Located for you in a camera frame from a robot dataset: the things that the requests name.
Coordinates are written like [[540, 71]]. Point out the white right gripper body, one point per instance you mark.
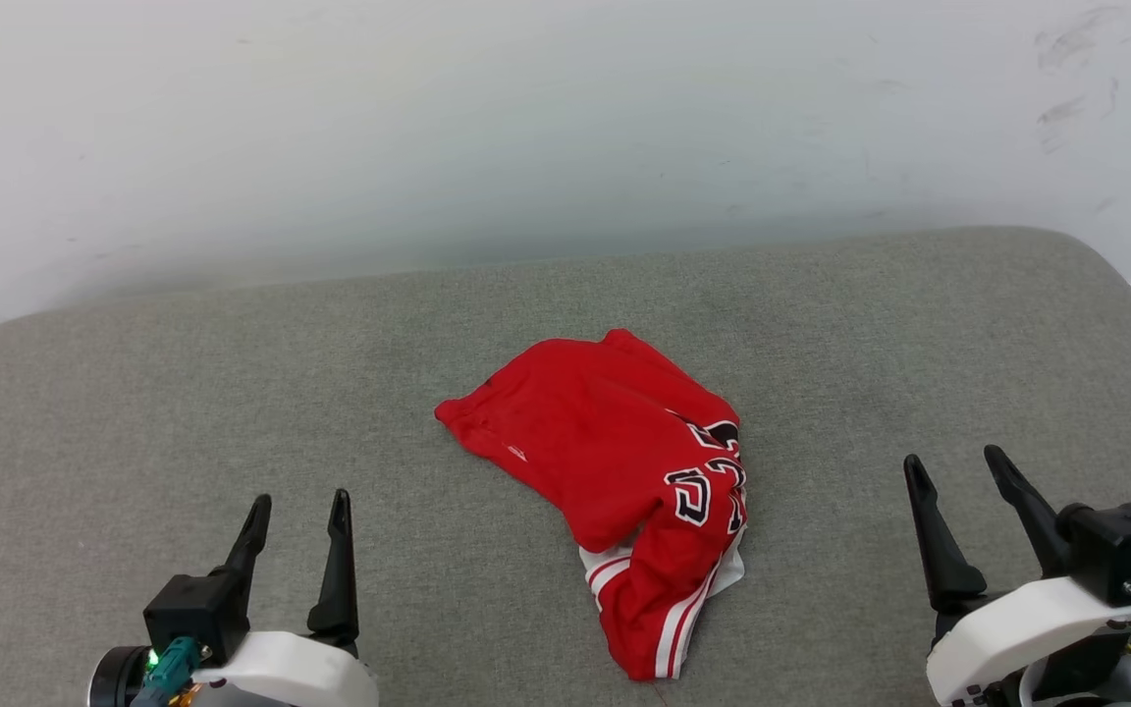
[[1007, 628]]

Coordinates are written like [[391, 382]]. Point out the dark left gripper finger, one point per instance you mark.
[[338, 579], [253, 535]]

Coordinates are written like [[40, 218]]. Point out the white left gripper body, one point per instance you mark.
[[300, 673]]

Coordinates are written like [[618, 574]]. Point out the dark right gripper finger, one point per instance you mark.
[[939, 550], [1027, 506]]

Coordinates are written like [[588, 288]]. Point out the red basketball jersey garment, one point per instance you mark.
[[605, 452]]

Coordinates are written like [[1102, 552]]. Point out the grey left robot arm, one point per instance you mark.
[[117, 679]]

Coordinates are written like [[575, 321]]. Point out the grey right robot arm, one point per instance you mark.
[[1096, 673]]

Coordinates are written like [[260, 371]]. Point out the grey fabric sofa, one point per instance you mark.
[[232, 393]]

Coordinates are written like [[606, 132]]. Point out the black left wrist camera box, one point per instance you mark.
[[194, 609]]

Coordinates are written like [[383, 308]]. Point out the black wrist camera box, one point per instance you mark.
[[1125, 550], [194, 609]]

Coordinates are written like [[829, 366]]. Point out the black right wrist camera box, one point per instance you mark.
[[1125, 550]]

